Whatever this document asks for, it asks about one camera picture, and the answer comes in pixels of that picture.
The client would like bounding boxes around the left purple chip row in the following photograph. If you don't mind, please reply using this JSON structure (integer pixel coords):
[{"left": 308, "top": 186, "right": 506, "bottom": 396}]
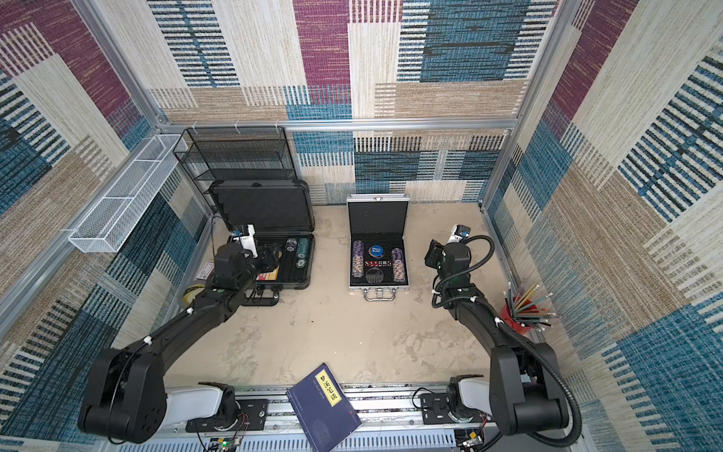
[{"left": 351, "top": 240, "right": 365, "bottom": 279}]

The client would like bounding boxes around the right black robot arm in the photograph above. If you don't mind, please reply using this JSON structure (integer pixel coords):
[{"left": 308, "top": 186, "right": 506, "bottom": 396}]
[{"left": 425, "top": 234, "right": 583, "bottom": 451}]

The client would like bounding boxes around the red yellow card deck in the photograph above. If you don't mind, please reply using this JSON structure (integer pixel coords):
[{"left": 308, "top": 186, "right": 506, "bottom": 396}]
[{"left": 257, "top": 269, "right": 279, "bottom": 281}]

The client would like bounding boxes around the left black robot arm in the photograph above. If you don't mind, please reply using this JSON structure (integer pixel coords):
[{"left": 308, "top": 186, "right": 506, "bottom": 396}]
[{"left": 77, "top": 242, "right": 280, "bottom": 444}]

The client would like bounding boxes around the black wire shelf rack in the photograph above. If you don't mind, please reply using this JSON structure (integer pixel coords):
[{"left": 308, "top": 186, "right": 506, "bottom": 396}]
[{"left": 172, "top": 125, "right": 299, "bottom": 212}]

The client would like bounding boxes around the green poker chip row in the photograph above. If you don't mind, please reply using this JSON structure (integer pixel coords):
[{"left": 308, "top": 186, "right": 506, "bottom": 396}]
[{"left": 295, "top": 237, "right": 311, "bottom": 269}]

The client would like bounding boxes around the dark blue book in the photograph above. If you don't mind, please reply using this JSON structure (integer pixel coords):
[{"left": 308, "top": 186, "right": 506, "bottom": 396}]
[{"left": 286, "top": 363, "right": 362, "bottom": 452}]

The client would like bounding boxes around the blue round dealer button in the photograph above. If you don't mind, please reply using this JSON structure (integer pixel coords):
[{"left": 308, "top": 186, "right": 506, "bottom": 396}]
[{"left": 368, "top": 245, "right": 384, "bottom": 259}]

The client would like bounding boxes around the large black poker case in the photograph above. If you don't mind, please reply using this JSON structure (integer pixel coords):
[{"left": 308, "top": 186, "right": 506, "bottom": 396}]
[{"left": 211, "top": 179, "right": 316, "bottom": 306}]

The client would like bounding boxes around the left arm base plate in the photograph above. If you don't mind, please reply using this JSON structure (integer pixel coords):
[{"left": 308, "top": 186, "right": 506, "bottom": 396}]
[{"left": 186, "top": 399, "right": 268, "bottom": 434}]

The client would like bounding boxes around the white mesh wall basket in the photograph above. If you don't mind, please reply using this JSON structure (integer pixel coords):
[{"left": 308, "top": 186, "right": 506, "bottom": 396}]
[{"left": 69, "top": 134, "right": 180, "bottom": 253}]

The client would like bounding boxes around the small pink card packet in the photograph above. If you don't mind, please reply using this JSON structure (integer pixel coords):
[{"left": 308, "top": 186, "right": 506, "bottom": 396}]
[{"left": 196, "top": 262, "right": 215, "bottom": 281}]

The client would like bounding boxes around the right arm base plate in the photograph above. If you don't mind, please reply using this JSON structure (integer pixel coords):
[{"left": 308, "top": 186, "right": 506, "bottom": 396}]
[{"left": 414, "top": 392, "right": 487, "bottom": 425}]

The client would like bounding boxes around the purple chip row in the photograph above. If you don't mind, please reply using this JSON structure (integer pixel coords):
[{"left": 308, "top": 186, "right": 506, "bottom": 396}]
[
  {"left": 351, "top": 240, "right": 365, "bottom": 279},
  {"left": 392, "top": 248, "right": 407, "bottom": 284}
]

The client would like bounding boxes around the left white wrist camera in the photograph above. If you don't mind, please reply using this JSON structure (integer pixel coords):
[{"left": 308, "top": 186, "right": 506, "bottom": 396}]
[{"left": 230, "top": 224, "right": 258, "bottom": 258}]

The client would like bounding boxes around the small silver aluminium case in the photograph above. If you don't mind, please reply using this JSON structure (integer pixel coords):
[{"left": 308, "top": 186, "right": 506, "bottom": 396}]
[{"left": 346, "top": 194, "right": 410, "bottom": 302}]

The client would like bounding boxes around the red pencil cup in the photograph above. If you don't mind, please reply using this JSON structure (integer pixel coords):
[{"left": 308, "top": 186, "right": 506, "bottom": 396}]
[{"left": 500, "top": 282, "right": 557, "bottom": 335}]

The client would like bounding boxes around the right purple chip row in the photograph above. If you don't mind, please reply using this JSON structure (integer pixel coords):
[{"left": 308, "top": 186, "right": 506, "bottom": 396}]
[{"left": 392, "top": 248, "right": 407, "bottom": 284}]

